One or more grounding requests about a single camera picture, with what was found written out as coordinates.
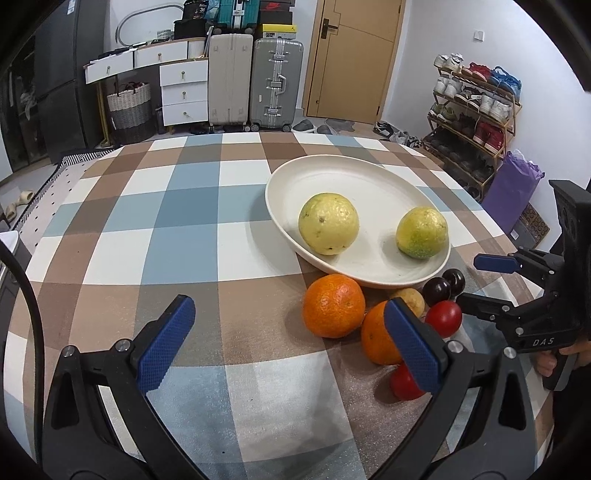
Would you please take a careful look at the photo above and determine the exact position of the stack of dark shoe boxes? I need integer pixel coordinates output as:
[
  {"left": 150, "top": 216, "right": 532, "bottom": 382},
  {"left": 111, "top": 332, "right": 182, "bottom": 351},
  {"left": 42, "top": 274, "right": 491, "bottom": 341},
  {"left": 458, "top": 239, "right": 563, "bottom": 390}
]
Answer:
[{"left": 256, "top": 0, "right": 296, "bottom": 26}]

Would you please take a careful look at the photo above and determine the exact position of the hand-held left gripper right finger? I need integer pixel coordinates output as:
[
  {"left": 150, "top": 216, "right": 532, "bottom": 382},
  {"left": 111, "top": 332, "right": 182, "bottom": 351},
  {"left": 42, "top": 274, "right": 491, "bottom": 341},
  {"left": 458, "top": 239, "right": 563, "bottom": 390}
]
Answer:
[{"left": 383, "top": 298, "right": 550, "bottom": 480}]

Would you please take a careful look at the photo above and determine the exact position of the black bag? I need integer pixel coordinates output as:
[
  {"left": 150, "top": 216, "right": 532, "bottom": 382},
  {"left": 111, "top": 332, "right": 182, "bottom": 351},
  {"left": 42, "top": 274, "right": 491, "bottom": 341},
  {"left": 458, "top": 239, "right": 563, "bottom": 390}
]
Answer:
[{"left": 173, "top": 18, "right": 213, "bottom": 40}]

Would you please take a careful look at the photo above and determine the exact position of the beige suitcase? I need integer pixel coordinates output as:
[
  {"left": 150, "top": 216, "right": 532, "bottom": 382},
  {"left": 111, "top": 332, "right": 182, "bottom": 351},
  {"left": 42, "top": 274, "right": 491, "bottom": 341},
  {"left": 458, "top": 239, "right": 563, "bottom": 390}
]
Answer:
[{"left": 208, "top": 32, "right": 254, "bottom": 127}]

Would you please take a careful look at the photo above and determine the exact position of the orange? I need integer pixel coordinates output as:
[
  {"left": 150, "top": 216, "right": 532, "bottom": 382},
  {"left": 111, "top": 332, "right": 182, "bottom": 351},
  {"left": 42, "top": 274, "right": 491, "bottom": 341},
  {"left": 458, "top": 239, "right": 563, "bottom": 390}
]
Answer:
[
  {"left": 302, "top": 274, "right": 366, "bottom": 339},
  {"left": 361, "top": 300, "right": 404, "bottom": 366}
]

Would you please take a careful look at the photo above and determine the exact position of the silver suitcase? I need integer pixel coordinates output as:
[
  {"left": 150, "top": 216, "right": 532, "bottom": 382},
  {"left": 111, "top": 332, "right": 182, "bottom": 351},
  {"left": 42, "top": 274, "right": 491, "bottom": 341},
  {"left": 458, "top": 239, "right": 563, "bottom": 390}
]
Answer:
[{"left": 249, "top": 38, "right": 304, "bottom": 131}]

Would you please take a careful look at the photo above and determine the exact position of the black cable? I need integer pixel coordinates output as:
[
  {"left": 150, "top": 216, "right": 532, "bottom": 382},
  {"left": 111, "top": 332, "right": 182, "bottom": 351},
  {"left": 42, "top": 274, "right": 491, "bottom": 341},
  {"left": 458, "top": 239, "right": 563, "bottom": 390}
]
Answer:
[{"left": 0, "top": 240, "right": 44, "bottom": 416}]

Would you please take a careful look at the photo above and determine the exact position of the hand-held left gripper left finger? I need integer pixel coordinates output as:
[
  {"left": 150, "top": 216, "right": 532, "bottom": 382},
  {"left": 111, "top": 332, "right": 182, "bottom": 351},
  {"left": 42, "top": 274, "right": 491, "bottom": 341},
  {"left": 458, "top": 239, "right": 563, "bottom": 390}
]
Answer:
[{"left": 42, "top": 294, "right": 208, "bottom": 480}]

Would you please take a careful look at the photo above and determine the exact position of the white curved tube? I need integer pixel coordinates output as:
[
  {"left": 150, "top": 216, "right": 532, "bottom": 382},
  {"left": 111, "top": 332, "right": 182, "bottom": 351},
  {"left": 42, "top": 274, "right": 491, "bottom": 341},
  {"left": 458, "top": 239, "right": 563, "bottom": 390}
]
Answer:
[{"left": 115, "top": 4, "right": 185, "bottom": 47}]

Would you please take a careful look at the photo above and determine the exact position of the person's right hand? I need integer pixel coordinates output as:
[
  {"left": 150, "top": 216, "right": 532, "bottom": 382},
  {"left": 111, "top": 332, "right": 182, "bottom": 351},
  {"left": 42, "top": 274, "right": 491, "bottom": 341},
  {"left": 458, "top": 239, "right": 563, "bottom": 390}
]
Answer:
[{"left": 534, "top": 338, "right": 591, "bottom": 378}]

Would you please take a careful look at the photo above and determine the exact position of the red tomato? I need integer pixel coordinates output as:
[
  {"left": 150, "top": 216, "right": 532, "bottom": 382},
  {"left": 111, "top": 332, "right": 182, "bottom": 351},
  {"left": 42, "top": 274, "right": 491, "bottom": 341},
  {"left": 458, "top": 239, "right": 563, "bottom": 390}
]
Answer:
[
  {"left": 389, "top": 362, "right": 426, "bottom": 401},
  {"left": 425, "top": 300, "right": 463, "bottom": 339}
]

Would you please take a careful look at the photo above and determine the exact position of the wooden door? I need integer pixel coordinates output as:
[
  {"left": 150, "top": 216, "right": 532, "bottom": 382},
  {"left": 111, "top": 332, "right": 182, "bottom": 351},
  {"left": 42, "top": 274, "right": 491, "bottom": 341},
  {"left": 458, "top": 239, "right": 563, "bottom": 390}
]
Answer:
[{"left": 302, "top": 0, "right": 406, "bottom": 124}]

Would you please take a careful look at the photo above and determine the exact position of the large yellow green guava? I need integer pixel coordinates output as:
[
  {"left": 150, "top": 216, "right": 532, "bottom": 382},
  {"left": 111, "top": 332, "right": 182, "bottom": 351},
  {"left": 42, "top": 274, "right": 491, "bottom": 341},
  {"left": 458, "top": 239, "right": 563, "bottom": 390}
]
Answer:
[{"left": 298, "top": 193, "right": 360, "bottom": 256}]

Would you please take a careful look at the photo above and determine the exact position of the shoe rack with shoes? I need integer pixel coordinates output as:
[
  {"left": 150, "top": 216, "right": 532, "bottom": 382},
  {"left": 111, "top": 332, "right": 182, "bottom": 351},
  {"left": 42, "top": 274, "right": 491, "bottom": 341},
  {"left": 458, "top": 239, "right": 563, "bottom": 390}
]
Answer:
[{"left": 422, "top": 53, "right": 522, "bottom": 199}]

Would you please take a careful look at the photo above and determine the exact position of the small yellow green guava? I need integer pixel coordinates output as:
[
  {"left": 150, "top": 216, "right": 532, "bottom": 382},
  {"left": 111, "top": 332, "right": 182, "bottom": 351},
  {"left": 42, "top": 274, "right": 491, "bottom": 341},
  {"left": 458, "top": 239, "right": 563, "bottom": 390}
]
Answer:
[{"left": 395, "top": 207, "right": 450, "bottom": 260}]

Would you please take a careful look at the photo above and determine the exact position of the teal suitcase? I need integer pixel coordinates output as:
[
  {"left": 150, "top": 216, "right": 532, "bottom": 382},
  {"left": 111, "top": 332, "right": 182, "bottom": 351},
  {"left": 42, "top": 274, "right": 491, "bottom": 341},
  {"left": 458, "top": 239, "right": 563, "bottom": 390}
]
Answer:
[{"left": 217, "top": 0, "right": 259, "bottom": 35}]

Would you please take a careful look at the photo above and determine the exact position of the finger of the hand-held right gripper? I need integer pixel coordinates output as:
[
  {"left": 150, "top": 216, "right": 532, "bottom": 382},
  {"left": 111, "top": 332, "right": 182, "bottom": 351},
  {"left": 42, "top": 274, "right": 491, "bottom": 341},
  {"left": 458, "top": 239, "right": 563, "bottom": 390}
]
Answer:
[
  {"left": 473, "top": 247, "right": 564, "bottom": 289},
  {"left": 455, "top": 292, "right": 550, "bottom": 340}
]

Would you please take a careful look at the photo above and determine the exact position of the dotted floor rug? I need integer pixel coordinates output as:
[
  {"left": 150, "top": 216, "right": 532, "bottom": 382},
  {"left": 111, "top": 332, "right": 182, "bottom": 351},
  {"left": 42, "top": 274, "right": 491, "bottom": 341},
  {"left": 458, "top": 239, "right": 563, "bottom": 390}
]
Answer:
[{"left": 0, "top": 150, "right": 116, "bottom": 250}]

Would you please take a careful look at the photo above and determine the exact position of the woven laundry basket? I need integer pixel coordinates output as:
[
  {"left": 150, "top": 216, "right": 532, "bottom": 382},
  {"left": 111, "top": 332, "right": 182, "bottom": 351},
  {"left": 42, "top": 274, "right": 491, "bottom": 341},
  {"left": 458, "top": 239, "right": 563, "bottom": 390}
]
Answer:
[{"left": 107, "top": 82, "right": 154, "bottom": 145}]

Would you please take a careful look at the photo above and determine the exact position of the purple bag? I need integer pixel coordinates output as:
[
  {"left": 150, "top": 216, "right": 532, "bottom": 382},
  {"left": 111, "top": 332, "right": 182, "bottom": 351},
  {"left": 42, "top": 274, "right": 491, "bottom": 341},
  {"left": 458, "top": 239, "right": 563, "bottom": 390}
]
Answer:
[{"left": 480, "top": 150, "right": 546, "bottom": 236}]

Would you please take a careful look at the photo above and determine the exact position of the brown longan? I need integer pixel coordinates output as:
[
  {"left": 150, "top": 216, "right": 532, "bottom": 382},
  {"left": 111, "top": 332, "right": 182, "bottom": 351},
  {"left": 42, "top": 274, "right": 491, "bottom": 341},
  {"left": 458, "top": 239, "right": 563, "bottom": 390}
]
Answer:
[{"left": 388, "top": 287, "right": 426, "bottom": 319}]

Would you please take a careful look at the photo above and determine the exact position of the checked tablecloth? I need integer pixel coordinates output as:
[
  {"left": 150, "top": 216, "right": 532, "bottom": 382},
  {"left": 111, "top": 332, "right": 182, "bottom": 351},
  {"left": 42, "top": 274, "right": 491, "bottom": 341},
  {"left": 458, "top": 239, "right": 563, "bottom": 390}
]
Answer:
[{"left": 0, "top": 131, "right": 555, "bottom": 480}]

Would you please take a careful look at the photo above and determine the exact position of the yellow black shoe box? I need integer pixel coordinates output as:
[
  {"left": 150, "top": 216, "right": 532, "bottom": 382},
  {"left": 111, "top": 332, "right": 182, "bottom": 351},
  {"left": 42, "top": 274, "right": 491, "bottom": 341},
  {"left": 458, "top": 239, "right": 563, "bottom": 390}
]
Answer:
[{"left": 261, "top": 23, "right": 301, "bottom": 40}]

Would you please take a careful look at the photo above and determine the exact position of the black refrigerator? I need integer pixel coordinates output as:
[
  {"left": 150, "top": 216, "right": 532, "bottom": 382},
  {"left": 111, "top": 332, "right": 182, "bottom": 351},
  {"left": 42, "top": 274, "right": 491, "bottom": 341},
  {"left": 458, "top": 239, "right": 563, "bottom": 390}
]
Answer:
[{"left": 32, "top": 0, "right": 112, "bottom": 160}]

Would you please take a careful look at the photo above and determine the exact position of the white oval plate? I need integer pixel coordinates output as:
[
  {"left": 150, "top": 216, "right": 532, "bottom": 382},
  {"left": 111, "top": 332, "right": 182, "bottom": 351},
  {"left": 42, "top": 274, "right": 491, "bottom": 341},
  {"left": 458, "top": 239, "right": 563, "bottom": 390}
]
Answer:
[{"left": 265, "top": 155, "right": 452, "bottom": 290}]

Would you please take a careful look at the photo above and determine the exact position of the white drawer cabinet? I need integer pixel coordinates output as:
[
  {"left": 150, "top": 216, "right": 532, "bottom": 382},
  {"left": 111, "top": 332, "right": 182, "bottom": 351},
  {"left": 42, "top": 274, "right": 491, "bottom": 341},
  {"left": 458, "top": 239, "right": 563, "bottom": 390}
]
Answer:
[{"left": 83, "top": 39, "right": 211, "bottom": 127}]

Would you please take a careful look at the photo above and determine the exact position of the dark purple plum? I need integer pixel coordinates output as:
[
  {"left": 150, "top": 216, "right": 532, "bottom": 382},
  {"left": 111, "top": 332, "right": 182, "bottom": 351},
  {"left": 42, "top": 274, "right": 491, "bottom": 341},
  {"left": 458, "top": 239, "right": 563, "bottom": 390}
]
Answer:
[
  {"left": 422, "top": 277, "right": 452, "bottom": 308},
  {"left": 442, "top": 268, "right": 466, "bottom": 298}
]

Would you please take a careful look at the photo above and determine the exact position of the person's right forearm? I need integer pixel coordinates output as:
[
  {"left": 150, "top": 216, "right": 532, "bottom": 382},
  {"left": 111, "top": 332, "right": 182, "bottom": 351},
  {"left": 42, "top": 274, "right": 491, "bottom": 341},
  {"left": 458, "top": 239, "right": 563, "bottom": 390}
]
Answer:
[{"left": 551, "top": 353, "right": 591, "bottom": 467}]

